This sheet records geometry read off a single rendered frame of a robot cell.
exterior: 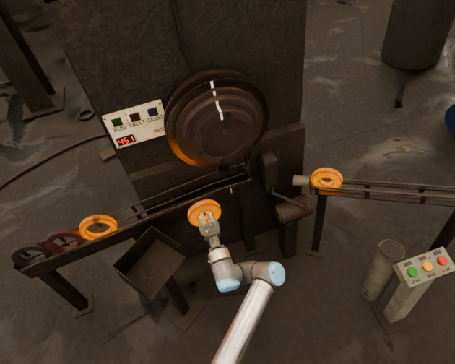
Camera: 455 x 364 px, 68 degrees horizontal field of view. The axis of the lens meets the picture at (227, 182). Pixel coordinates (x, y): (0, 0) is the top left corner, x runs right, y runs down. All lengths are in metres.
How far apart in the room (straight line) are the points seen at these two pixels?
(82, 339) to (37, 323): 0.36
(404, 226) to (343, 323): 0.84
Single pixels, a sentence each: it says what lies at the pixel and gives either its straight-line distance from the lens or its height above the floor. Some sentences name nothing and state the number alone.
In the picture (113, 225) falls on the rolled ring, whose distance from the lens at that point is 1.85.
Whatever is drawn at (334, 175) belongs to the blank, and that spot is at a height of 0.76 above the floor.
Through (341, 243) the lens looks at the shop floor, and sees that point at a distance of 2.43.
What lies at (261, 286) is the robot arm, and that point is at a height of 0.83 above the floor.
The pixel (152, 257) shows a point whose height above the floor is 0.60.
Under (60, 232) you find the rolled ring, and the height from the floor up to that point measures 0.75.
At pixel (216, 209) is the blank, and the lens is 1.53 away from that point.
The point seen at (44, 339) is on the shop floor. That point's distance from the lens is 2.57.
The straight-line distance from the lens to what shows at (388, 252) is 1.84.
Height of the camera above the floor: 2.05
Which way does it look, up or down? 48 degrees down
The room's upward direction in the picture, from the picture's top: 10 degrees counter-clockwise
